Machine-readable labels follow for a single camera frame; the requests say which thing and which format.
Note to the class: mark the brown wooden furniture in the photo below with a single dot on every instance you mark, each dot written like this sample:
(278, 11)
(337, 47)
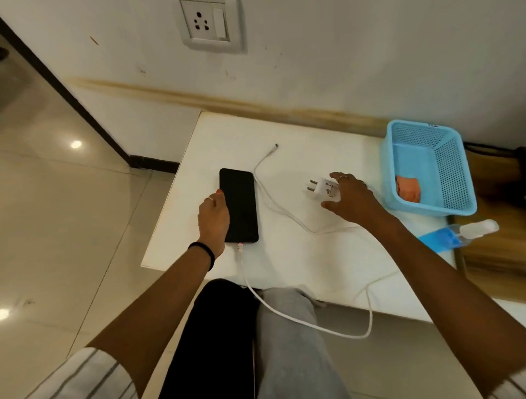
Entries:
(493, 189)

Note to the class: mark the person's right forearm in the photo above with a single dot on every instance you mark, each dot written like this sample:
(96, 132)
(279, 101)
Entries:
(448, 287)

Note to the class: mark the white wall socket plate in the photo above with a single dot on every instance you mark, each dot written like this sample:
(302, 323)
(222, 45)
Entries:
(207, 26)

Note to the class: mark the white charger adapter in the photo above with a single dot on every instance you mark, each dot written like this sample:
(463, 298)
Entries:
(324, 189)

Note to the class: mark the striped shirt sleeve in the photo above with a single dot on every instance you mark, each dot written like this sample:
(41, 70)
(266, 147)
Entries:
(513, 386)
(86, 378)

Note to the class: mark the person's right thumb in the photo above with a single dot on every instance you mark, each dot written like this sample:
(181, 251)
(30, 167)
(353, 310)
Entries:
(330, 205)

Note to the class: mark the black trouser leg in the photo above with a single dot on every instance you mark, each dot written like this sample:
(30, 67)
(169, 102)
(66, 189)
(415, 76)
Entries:
(213, 345)

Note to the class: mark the blue spray bottle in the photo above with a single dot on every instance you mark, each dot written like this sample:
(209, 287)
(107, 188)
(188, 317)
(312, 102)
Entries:
(441, 238)

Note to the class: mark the striped left shirt sleeve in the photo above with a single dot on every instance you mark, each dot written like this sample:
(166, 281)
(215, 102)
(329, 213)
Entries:
(86, 378)

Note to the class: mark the blue plastic basket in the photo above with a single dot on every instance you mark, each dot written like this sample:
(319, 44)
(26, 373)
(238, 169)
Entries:
(413, 162)

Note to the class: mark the striped right shirt sleeve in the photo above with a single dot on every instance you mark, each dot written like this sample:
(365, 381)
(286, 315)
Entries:
(513, 386)

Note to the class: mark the grey trouser leg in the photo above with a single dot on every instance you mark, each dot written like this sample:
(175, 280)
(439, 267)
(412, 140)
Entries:
(291, 349)

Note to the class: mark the person's right hand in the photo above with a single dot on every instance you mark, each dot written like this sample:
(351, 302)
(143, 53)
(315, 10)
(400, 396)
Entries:
(355, 201)

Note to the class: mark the orange cloth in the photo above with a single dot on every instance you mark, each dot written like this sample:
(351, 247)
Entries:
(408, 190)

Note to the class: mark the black wristband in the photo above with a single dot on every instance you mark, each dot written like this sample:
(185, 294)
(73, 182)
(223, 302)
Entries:
(205, 250)

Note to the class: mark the black smartphone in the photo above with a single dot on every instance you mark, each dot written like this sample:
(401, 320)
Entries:
(240, 205)

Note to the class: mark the person's left hand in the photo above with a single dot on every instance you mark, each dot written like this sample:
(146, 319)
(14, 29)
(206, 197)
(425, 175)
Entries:
(213, 224)

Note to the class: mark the person's left fingers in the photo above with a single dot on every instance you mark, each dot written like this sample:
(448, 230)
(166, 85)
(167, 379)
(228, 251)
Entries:
(217, 198)

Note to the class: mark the person's left forearm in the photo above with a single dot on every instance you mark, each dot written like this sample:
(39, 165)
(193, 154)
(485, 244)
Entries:
(160, 312)

